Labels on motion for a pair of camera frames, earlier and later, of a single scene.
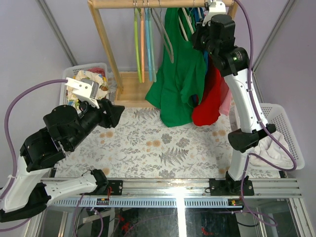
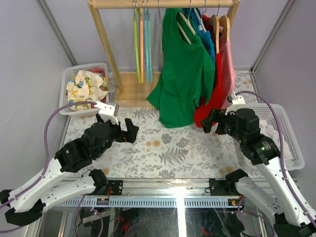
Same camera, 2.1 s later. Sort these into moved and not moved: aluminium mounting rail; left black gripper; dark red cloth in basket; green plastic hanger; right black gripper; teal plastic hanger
Moved: left black gripper; right black gripper
Not moved: dark red cloth in basket; aluminium mounting rail; green plastic hanger; teal plastic hanger
